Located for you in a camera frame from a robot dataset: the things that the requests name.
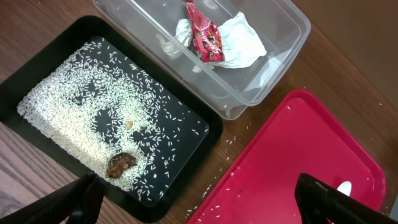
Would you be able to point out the red plastic serving tray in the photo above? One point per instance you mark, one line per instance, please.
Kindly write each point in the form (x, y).
(301, 136)

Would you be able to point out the white paper napkin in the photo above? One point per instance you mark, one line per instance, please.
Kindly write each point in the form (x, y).
(241, 44)

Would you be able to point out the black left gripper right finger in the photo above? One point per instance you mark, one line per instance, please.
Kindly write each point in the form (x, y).
(318, 203)

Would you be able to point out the scattered white rice grains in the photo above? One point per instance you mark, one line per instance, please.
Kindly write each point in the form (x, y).
(84, 105)

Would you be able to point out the grey dishwasher rack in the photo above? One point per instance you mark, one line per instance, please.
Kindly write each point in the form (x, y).
(394, 210)

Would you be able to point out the red foil snack wrapper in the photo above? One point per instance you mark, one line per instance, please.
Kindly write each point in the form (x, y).
(206, 35)

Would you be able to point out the small tan food crumb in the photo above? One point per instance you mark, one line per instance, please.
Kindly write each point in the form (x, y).
(129, 125)

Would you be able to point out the white plastic spoon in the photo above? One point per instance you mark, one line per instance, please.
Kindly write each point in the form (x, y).
(345, 188)

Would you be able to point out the clear plastic waste bin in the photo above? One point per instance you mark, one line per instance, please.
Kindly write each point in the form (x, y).
(280, 25)

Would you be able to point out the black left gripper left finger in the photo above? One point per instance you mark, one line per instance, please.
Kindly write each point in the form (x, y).
(78, 202)

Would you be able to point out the dark brown food scrap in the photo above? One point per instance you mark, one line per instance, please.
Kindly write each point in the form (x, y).
(118, 164)

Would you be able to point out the black food waste tray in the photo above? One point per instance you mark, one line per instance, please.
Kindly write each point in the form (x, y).
(14, 88)

